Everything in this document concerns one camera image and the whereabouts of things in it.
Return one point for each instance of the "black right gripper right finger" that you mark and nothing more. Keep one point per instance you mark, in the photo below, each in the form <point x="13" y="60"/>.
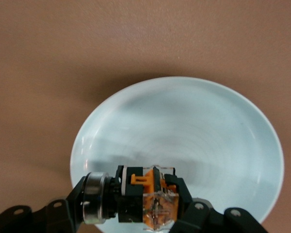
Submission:
<point x="196" y="218"/>

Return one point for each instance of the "orange black push-button switch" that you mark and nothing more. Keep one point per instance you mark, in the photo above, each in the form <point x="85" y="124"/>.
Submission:
<point x="133" y="199"/>

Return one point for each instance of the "light blue plate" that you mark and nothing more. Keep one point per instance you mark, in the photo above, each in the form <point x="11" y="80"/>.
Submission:
<point x="184" y="121"/>

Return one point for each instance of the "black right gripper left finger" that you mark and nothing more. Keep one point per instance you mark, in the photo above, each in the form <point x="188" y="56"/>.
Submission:
<point x="63" y="213"/>

